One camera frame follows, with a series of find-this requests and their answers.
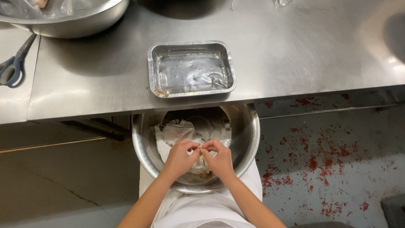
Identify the wide steel basin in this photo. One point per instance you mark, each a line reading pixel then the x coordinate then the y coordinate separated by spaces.
pixel 76 19

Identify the clear plastic scrap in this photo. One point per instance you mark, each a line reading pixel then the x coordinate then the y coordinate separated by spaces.
pixel 281 2

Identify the person's white apron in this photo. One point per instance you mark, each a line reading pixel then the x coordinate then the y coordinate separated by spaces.
pixel 205 209

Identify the small food crumbs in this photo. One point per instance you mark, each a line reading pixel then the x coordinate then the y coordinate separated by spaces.
pixel 161 93

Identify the rectangular aluminium foil tray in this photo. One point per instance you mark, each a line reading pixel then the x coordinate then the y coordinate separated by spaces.
pixel 191 68

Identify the person's right hand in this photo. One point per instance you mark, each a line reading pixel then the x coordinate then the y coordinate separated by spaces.
pixel 221 160

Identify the large steel mixing bowl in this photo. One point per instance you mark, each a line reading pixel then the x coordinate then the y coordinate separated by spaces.
pixel 243 139

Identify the person's left hand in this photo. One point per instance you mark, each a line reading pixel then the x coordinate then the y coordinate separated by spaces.
pixel 179 160

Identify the clear plastic food wrapper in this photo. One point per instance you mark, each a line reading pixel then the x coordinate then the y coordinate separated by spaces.
pixel 200 164

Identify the crumpled white wrapper pile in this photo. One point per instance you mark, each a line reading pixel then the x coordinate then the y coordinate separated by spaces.
pixel 177 133

